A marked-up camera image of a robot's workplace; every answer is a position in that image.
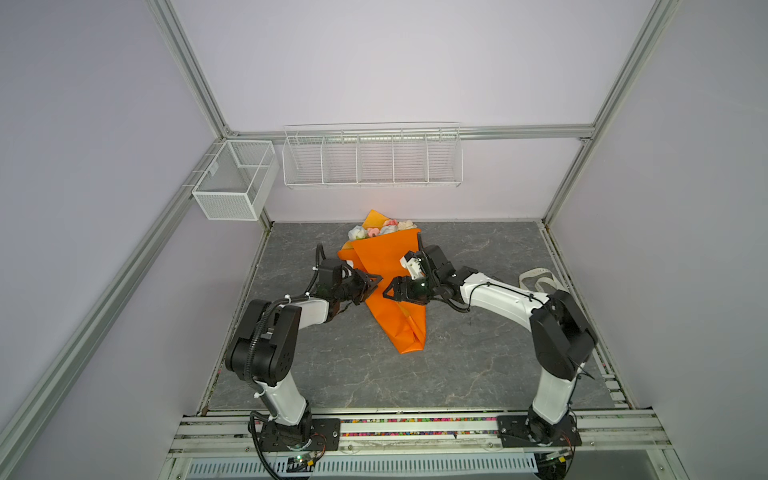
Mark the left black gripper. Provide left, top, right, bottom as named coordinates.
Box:
left=335, top=268, right=382, bottom=306

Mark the white fake rose stem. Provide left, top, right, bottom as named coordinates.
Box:
left=348, top=225, right=368, bottom=241

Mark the orange wrapping paper sheet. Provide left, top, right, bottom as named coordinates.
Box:
left=338, top=210, right=427, bottom=354

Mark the cream fake rose stem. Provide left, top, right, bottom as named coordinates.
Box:
left=397, top=220, right=417, bottom=231

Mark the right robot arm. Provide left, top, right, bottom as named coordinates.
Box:
left=383, top=245, right=598, bottom=447

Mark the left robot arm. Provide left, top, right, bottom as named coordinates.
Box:
left=224, top=245, right=383, bottom=449

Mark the white printed ribbon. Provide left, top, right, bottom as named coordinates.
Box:
left=519, top=268, right=564, bottom=294

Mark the small white mesh basket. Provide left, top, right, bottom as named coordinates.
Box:
left=193, top=140, right=279, bottom=221

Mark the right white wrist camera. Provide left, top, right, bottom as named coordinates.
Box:
left=400, top=251, right=425, bottom=280

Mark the long white wire basket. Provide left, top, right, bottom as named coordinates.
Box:
left=282, top=122, right=464, bottom=188

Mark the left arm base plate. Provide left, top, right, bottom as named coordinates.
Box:
left=257, top=418, right=341, bottom=452

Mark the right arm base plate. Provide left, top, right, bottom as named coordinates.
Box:
left=497, top=412, right=582, bottom=448

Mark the aluminium front rail frame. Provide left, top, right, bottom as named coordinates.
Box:
left=159, top=410, right=688, bottom=479

